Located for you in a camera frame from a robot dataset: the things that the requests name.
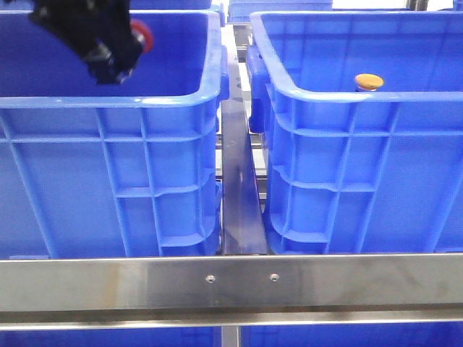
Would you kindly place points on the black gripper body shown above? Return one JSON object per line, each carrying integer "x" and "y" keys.
{"x": 100, "y": 33}

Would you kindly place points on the red mushroom push button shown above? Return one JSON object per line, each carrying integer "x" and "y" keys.
{"x": 144, "y": 34}

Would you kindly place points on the yellow mushroom push button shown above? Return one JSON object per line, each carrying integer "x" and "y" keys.
{"x": 368, "y": 82}

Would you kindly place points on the far left blue bin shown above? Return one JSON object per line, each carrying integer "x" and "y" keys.
{"x": 211, "y": 5}

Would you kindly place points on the far middle blue bin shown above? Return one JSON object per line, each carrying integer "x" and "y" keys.
{"x": 240, "y": 10}

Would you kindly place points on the left blue plastic bin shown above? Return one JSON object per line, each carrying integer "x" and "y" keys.
{"x": 123, "y": 170}

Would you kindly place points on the blue plastic bin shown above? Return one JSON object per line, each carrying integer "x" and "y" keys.
{"x": 123, "y": 170}
{"x": 353, "y": 171}

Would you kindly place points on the right blue plastic bin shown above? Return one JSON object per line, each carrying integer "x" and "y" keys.
{"x": 353, "y": 171}

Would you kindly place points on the lower left blue bin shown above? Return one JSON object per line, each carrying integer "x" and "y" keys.
{"x": 180, "y": 336}

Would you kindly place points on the lower right blue bin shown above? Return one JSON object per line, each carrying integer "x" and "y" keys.
{"x": 380, "y": 334}

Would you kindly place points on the steel centre divider rail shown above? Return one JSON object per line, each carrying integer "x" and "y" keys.
{"x": 242, "y": 222}

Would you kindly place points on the steel front shelf rail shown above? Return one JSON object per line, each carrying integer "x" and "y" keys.
{"x": 230, "y": 290}

